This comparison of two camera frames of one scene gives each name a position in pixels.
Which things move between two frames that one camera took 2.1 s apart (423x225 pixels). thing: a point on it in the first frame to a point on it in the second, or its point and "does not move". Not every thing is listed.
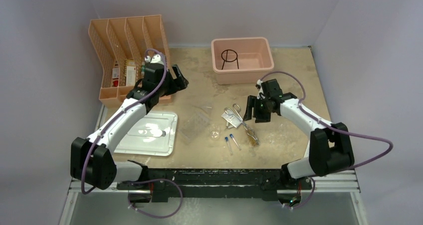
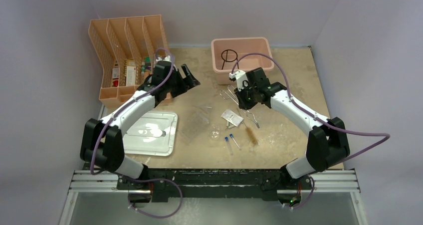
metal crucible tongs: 237,109 to 233,93
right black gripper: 252,102 to 243,104
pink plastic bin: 237,61 does not move
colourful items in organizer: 143,69 does not move
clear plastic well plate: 194,126 does not move
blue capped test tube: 226,138 does not move
